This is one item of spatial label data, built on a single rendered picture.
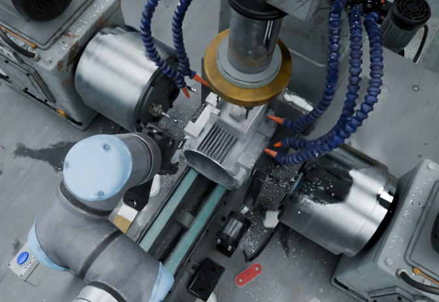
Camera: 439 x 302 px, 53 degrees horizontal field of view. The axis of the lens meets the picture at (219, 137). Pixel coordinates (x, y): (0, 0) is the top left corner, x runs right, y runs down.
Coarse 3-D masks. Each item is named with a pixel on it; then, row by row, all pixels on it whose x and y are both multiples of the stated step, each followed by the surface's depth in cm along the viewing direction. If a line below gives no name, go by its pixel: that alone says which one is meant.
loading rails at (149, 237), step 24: (192, 168) 123; (168, 192) 119; (192, 192) 129; (216, 192) 121; (168, 216) 118; (192, 216) 125; (216, 216) 122; (144, 240) 115; (192, 240) 115; (168, 264) 113; (192, 264) 122
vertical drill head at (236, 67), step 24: (264, 0) 66; (240, 24) 73; (264, 24) 71; (216, 48) 90; (240, 48) 78; (264, 48) 78; (216, 72) 87; (240, 72) 85; (264, 72) 85; (288, 72) 88; (240, 96) 85; (264, 96) 86
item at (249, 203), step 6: (252, 174) 89; (258, 174) 88; (264, 174) 88; (252, 180) 91; (258, 180) 89; (264, 180) 88; (252, 186) 94; (258, 186) 92; (246, 192) 99; (252, 192) 97; (258, 192) 95; (246, 198) 103; (252, 198) 100; (246, 204) 107; (252, 204) 104
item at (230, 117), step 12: (216, 108) 107; (228, 108) 109; (240, 108) 108; (264, 108) 109; (216, 120) 106; (228, 120) 108; (240, 120) 108; (252, 120) 105; (228, 132) 108; (240, 132) 104
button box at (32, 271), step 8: (24, 248) 100; (16, 256) 99; (32, 256) 97; (8, 264) 99; (16, 264) 98; (24, 264) 96; (32, 264) 96; (40, 264) 97; (16, 272) 96; (24, 272) 95; (32, 272) 96; (40, 272) 97; (24, 280) 95; (32, 280) 96; (40, 280) 98
